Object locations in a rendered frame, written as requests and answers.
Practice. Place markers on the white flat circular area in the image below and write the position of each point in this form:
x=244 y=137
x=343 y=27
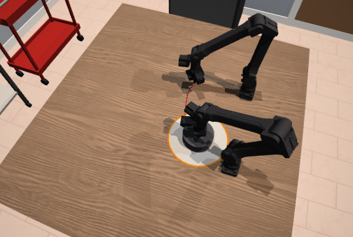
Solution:
x=197 y=158

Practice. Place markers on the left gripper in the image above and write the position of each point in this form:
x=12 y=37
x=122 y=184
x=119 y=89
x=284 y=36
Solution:
x=202 y=132

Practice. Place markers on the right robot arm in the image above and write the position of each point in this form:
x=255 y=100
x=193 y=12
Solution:
x=255 y=25

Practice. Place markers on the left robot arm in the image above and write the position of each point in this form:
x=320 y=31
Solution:
x=274 y=131

